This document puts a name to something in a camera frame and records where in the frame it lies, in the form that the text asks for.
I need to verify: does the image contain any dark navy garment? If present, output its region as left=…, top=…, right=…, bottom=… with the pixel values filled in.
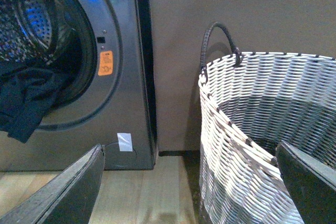
left=1, top=62, right=70, bottom=143

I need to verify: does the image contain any white tape label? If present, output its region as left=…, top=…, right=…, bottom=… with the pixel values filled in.
left=117, top=133, right=133, bottom=152

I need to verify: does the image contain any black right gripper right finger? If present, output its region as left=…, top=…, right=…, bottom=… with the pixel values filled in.
left=276, top=141, right=335, bottom=223

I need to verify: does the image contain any grey front-load washing machine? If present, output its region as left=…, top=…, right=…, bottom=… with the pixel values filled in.
left=1, top=0, right=156, bottom=172

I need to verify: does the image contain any brown cabinet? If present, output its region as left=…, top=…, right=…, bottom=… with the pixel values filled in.
left=149, top=0, right=335, bottom=152

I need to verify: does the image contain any white woven laundry basket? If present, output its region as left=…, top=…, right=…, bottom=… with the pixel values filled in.
left=198, top=51, right=336, bottom=224

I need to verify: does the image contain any orange warning sticker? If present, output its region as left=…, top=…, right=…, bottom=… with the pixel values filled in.
left=98, top=50, right=113, bottom=76

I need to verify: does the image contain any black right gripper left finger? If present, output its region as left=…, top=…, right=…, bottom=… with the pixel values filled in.
left=1, top=144, right=105, bottom=223

